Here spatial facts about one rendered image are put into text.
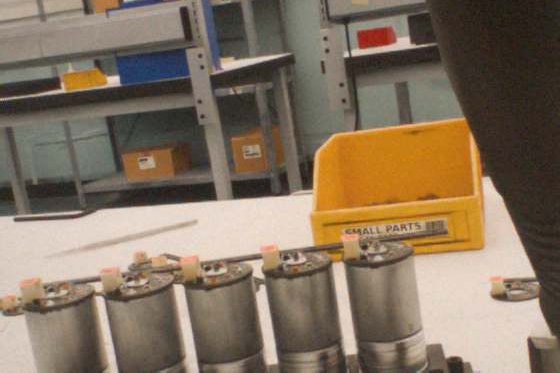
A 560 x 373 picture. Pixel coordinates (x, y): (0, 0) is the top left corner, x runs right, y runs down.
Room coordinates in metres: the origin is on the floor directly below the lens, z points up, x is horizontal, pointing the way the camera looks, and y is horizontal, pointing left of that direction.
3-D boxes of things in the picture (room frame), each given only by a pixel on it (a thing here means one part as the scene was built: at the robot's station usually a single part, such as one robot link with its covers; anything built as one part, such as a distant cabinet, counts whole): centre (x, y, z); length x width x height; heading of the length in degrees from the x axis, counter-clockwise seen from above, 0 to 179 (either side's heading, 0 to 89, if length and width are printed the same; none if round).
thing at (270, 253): (0.30, 0.02, 0.82); 0.01 x 0.01 x 0.01; 86
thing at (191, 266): (0.30, 0.04, 0.82); 0.01 x 0.01 x 0.01; 86
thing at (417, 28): (2.71, -0.43, 0.80); 0.15 x 0.12 x 0.10; 160
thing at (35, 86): (3.27, 0.97, 0.77); 0.24 x 0.16 x 0.04; 64
